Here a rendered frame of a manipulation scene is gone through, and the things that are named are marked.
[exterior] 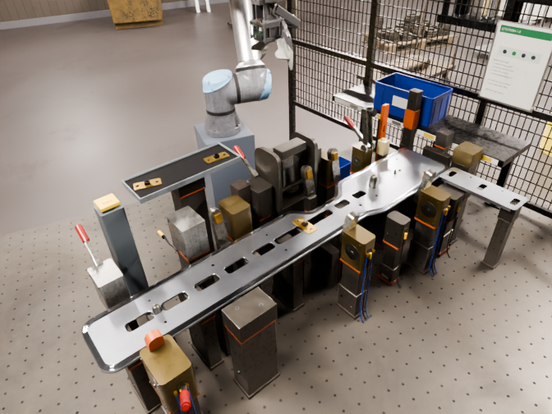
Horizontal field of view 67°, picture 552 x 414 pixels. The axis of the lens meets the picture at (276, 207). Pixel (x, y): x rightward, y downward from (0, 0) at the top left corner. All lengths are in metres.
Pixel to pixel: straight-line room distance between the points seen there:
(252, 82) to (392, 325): 1.01
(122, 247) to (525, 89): 1.59
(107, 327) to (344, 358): 0.71
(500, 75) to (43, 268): 1.99
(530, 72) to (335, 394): 1.37
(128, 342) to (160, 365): 0.16
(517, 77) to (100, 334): 1.71
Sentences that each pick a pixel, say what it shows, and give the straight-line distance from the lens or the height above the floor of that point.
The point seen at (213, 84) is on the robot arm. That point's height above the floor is 1.31.
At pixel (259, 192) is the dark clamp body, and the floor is 1.08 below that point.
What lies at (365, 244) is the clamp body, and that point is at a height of 1.04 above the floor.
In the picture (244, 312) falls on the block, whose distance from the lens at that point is 1.09.
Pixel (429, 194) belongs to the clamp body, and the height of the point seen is 1.05.
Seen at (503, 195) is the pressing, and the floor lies 1.00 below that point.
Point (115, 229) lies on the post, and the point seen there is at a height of 1.08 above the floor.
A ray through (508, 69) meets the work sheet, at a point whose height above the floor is 1.29.
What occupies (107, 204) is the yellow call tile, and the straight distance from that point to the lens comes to 1.33.
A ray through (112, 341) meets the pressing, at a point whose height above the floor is 1.00.
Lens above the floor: 1.88
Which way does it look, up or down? 37 degrees down
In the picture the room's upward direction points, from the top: 3 degrees counter-clockwise
